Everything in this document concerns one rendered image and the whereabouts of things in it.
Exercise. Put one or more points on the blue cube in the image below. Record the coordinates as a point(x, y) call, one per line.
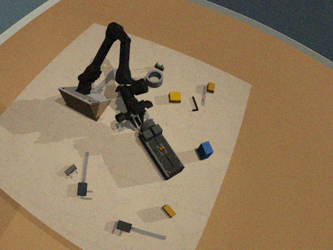
point(205, 150)

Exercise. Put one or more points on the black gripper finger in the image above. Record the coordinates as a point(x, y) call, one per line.
point(132, 121)
point(141, 116)

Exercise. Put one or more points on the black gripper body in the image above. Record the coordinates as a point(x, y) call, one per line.
point(122, 116)

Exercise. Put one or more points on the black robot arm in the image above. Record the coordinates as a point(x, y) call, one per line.
point(123, 74)

